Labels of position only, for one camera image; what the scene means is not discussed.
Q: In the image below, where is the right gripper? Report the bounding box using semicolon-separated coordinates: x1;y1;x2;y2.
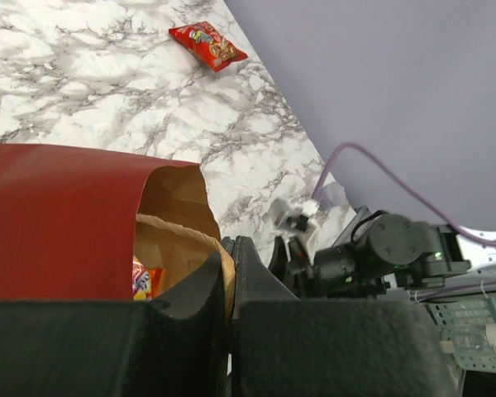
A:
269;237;376;298

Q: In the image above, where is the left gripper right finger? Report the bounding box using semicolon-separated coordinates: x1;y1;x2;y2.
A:
231;237;456;396

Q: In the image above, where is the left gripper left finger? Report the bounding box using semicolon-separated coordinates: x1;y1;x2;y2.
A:
0;254;227;396

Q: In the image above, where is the orange Fox's fruits candy bag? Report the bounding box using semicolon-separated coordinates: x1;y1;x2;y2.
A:
132;257;164;301

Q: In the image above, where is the red paper bag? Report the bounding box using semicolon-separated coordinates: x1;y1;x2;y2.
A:
0;144;221;301

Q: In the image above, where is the red snack packet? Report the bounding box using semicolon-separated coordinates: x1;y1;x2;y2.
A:
168;22;248;72

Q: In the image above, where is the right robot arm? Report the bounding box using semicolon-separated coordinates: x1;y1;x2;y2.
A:
269;210;496;299

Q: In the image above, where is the small plastic cup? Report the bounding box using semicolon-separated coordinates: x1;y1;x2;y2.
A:
314;182;348;212

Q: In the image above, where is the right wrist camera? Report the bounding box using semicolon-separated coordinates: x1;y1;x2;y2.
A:
269;198;321;263

